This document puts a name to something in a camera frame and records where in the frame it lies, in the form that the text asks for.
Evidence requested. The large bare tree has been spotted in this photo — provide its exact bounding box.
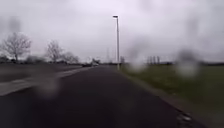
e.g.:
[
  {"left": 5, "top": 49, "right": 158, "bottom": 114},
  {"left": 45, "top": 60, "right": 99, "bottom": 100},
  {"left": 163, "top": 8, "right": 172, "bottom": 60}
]
[{"left": 0, "top": 32, "right": 33, "bottom": 63}]

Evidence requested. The row of trees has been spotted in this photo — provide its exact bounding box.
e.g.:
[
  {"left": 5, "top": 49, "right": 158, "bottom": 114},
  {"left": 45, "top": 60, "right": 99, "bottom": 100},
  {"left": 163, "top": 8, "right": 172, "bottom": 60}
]
[{"left": 146, "top": 55, "right": 161, "bottom": 65}]

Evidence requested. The tall street lamp pole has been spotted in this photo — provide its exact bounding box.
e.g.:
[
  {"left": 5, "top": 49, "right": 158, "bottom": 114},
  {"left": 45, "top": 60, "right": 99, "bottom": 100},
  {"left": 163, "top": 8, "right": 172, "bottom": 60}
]
[{"left": 112, "top": 14, "right": 121, "bottom": 72}]

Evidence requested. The dark asphalt path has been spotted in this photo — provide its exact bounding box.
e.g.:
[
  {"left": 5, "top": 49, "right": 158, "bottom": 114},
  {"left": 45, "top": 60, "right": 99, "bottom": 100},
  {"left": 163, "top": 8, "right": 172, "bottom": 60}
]
[{"left": 0, "top": 65, "right": 202, "bottom": 128}]

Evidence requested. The green grass field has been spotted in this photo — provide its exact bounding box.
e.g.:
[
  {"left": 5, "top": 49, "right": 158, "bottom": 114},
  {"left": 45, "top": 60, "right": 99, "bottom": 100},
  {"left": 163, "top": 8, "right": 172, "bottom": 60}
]
[{"left": 119, "top": 63, "right": 224, "bottom": 113}]

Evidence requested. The grey asphalt road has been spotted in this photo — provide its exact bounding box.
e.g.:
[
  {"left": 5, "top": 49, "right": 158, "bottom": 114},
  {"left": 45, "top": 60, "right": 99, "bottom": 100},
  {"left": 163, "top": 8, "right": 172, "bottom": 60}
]
[{"left": 0, "top": 62, "right": 84, "bottom": 84}]

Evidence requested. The grey verge strip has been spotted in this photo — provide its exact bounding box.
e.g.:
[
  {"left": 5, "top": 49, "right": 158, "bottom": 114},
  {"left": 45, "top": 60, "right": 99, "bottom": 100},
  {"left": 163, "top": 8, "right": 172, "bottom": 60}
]
[{"left": 117, "top": 68, "right": 224, "bottom": 128}]

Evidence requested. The pale kerb strip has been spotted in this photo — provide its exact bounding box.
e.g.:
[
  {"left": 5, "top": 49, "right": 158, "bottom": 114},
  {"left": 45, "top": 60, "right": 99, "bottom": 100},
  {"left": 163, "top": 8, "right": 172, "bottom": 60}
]
[{"left": 0, "top": 66, "right": 93, "bottom": 97}]

